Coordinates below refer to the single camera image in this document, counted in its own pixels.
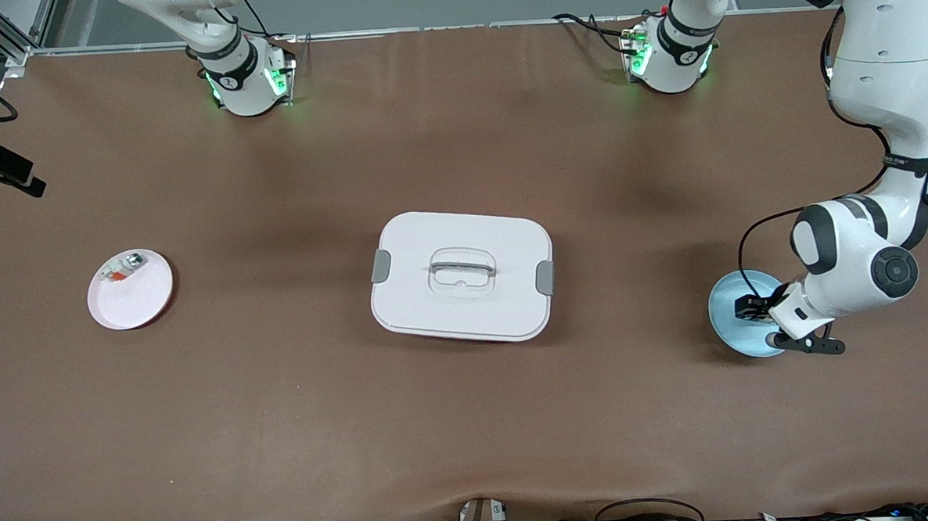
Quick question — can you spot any black base power cable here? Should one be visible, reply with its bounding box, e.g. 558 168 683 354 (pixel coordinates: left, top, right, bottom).
552 9 646 59

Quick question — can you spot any pink round plate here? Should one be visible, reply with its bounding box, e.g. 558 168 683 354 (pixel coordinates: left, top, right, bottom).
85 247 176 332

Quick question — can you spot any white lidded storage box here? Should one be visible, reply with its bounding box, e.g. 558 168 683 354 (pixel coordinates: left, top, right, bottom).
366 205 558 349

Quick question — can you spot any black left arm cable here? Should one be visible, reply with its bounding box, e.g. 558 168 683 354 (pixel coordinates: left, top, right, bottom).
727 2 928 300

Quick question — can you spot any light blue round plate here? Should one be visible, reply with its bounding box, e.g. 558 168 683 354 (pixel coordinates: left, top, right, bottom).
707 268 790 360

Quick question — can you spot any small white orange switch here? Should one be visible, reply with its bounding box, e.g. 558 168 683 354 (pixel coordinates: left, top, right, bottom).
97 253 146 283

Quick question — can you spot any aluminium frame profile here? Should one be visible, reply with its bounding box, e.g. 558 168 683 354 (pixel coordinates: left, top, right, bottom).
0 0 61 69

